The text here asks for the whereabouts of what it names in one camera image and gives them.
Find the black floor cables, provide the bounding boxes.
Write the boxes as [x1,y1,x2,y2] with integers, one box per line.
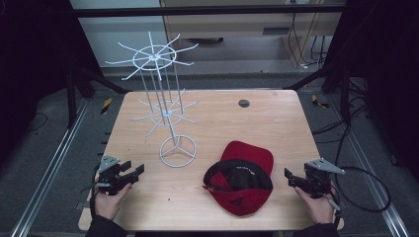
[310,78,375,145]

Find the person's right hand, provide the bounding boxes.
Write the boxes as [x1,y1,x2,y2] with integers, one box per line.
[293,186,336,225]

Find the bundle of hanging cables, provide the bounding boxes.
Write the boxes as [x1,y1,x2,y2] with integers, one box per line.
[287,12,331,71]

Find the black looped gripper cable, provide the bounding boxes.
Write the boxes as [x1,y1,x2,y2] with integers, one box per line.
[333,166,393,214]

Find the beige wooden cabinet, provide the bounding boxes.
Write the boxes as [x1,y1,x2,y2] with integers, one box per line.
[159,0,344,69]

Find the grey cable plug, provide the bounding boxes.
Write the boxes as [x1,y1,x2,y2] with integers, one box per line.
[326,197,342,212]

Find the thin black floor cable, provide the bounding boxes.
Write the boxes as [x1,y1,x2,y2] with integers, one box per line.
[25,112,49,134]

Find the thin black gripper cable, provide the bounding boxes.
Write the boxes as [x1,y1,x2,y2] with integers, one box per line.
[80,163,101,219]

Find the aluminium floor rail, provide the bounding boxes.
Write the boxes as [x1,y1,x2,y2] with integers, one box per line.
[9,98,91,237]
[328,94,412,237]

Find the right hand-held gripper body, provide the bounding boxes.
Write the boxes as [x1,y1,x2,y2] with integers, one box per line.
[303,157,346,199]

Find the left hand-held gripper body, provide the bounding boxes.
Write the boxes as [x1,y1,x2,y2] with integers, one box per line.
[95,154,133,197]

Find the person's left hand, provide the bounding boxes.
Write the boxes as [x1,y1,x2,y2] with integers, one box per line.
[93,183,133,221]

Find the black metal stand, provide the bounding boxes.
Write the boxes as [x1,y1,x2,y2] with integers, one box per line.
[292,61,354,126]
[64,63,130,130]

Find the yellow black tape strip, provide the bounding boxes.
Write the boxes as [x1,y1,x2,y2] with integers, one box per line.
[100,97,114,116]
[310,94,331,110]

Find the red baseball cap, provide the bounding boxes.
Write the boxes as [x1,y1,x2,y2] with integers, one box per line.
[202,139,276,217]

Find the white cabinet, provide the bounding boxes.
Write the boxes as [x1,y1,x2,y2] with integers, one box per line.
[69,0,170,69]

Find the black horizontal frame bar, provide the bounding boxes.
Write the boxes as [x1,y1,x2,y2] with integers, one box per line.
[69,4,346,19]

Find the white wire display rack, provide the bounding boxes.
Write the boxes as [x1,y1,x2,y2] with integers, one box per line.
[105,31,201,169]

